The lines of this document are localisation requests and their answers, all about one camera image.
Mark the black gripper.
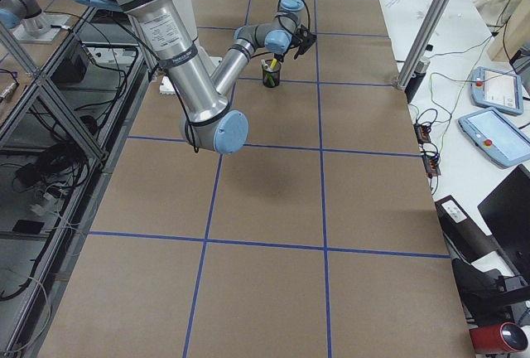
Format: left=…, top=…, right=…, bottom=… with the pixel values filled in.
left=276, top=39, right=292, bottom=57

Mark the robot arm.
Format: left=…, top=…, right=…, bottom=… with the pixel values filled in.
left=74, top=0, right=311, bottom=154
left=1, top=0, right=42, bottom=29

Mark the black mesh pen cup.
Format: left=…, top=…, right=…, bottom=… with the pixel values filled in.
left=261, top=59, right=282, bottom=88

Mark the brown paper table cover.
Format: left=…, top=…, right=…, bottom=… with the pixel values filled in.
left=39, top=0, right=474, bottom=357

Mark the teach pendant far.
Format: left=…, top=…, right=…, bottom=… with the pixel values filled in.
left=470, top=66, right=524, bottom=116

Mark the teach pendant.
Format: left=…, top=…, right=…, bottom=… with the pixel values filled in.
left=470, top=66, right=524, bottom=116
left=458, top=107, right=529, bottom=168

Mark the teach pendant near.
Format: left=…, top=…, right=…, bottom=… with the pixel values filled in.
left=458, top=107, right=529, bottom=168

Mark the black laptop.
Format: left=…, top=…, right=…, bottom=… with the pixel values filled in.
left=478, top=165, right=529, bottom=281

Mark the red cylinder bottle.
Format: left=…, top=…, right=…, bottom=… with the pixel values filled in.
left=469, top=322, right=529, bottom=355

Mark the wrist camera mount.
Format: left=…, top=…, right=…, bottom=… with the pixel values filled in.
left=292, top=25, right=317, bottom=60

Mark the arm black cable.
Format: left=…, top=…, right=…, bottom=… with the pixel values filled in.
left=78, top=0, right=200, bottom=154

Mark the aluminium frame post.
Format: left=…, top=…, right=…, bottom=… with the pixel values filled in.
left=393, top=0, right=450, bottom=90

